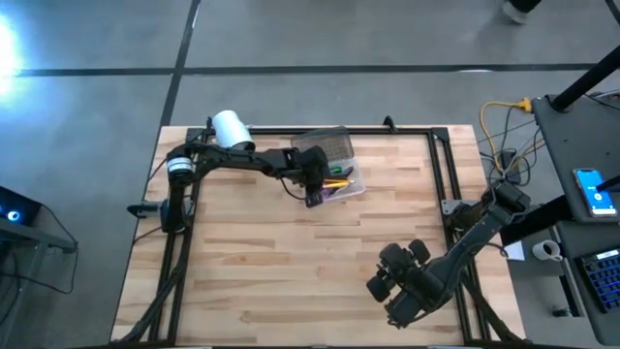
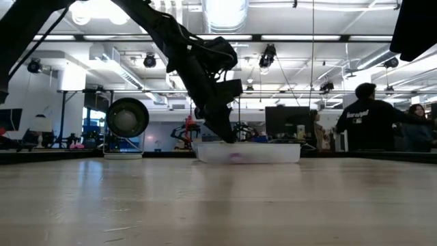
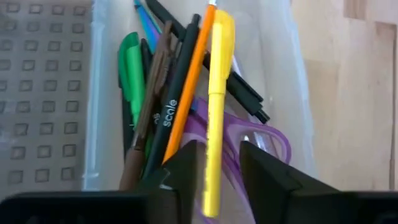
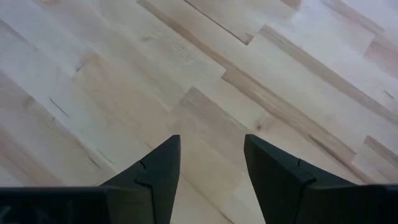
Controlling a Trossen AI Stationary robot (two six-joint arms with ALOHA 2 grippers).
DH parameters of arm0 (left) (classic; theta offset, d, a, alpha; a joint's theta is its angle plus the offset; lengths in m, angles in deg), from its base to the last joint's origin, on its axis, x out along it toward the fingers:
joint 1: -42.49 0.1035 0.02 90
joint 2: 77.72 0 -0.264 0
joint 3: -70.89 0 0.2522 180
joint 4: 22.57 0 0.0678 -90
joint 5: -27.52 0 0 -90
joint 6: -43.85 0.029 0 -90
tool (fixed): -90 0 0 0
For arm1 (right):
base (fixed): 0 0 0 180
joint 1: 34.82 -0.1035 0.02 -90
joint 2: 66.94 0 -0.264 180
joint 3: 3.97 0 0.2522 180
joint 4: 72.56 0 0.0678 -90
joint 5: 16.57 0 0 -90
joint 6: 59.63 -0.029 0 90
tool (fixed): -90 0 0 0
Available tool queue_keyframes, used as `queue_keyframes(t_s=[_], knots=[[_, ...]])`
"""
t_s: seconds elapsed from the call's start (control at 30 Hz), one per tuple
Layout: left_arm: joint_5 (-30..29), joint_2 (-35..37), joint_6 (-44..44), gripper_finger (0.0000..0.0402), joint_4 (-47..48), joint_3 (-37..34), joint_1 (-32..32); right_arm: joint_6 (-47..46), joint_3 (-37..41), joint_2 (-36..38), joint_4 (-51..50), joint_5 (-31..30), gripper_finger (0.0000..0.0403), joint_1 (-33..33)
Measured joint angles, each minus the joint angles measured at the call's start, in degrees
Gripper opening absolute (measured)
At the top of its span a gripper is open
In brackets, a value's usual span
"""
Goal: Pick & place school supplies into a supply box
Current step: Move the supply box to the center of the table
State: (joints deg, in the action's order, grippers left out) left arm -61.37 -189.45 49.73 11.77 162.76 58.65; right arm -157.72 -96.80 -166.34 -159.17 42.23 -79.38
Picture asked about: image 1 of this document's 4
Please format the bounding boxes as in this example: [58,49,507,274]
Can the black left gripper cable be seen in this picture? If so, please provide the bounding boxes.
[279,174,312,204]

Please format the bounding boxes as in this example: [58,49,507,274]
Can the grey side table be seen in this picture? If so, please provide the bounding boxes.
[530,94,620,346]

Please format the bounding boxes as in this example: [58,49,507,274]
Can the black aluminium table frame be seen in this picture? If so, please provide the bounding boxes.
[109,126,527,348]

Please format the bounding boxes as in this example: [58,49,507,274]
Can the smartphone with blue screen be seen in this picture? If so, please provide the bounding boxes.
[573,167,619,218]

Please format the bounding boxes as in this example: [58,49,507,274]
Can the yellow power cable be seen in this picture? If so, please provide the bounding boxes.
[479,96,534,172]

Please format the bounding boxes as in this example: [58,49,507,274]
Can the white mug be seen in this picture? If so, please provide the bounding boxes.
[531,238,565,264]

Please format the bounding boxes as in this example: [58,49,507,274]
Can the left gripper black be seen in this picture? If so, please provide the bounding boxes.
[294,143,332,208]

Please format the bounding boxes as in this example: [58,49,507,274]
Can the clear plastic supply box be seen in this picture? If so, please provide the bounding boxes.
[289,126,367,204]

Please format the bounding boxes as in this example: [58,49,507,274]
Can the black clamp mount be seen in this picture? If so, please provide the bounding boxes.
[126,202,164,219]

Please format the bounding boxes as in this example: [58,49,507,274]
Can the black support beam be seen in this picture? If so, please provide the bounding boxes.
[500,193,574,248]

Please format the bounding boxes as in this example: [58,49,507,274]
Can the black keyboard with blue keys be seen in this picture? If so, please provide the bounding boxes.
[578,248,620,314]

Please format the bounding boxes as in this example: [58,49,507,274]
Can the dark desk with lit device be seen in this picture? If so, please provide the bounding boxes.
[0,185,79,340]

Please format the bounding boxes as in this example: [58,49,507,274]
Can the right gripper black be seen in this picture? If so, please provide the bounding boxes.
[365,242,440,328]

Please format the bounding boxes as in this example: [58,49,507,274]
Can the person's shoe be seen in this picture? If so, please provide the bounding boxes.
[500,0,543,26]

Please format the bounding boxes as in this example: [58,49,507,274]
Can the black stand pole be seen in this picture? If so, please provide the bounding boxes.
[551,46,620,112]

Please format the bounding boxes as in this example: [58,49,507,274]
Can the white paper sheet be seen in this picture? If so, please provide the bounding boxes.
[503,239,527,263]

